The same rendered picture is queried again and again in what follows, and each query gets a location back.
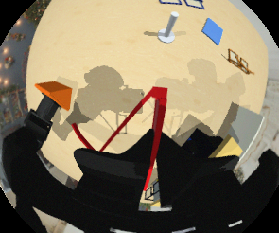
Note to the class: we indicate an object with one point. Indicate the blue flat square tag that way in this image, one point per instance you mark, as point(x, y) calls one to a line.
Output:
point(212, 31)

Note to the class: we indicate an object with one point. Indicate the white long flat panel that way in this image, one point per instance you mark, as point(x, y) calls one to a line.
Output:
point(245, 126)

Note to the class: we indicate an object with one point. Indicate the red glasses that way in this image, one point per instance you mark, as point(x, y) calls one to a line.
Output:
point(159, 93)

